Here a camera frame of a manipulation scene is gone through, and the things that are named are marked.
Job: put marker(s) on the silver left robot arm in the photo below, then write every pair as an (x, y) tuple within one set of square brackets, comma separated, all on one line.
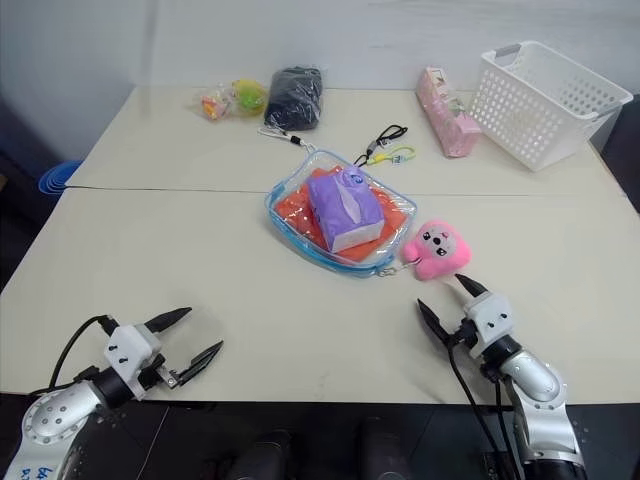
[(55, 415)]

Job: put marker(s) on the blue plastic stool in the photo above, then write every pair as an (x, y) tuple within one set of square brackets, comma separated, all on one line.
[(55, 177)]

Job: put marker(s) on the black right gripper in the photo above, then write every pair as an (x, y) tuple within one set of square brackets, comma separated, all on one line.
[(466, 340)]

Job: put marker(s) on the white perforated plastic basket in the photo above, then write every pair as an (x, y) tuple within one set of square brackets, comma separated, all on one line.
[(540, 105)]

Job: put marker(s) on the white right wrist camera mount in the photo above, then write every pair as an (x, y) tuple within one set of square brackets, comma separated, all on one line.
[(490, 317)]

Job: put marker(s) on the pink plush toy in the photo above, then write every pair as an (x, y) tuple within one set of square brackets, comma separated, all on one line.
[(440, 247)]

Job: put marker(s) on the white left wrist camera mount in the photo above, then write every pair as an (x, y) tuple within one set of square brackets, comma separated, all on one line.
[(127, 347)]

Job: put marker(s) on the black garment in plastic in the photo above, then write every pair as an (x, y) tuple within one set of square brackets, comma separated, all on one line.
[(295, 97)]

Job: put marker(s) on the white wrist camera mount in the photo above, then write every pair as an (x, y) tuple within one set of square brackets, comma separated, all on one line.
[(490, 317), (127, 347)]

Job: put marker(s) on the purple tissue pack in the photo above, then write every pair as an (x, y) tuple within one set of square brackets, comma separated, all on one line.
[(340, 210)]

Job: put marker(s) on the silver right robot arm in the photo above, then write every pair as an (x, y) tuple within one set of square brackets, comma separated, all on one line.
[(537, 390)]

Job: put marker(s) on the pink floral box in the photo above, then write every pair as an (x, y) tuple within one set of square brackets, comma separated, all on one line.
[(447, 115)]

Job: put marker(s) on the clear bag of toys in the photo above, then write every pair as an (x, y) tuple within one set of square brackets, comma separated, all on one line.
[(235, 97)]

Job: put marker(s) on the clear blue-trimmed pouch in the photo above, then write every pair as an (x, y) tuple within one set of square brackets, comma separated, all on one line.
[(295, 235)]

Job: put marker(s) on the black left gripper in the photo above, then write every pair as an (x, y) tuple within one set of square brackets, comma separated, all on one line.
[(159, 372)]

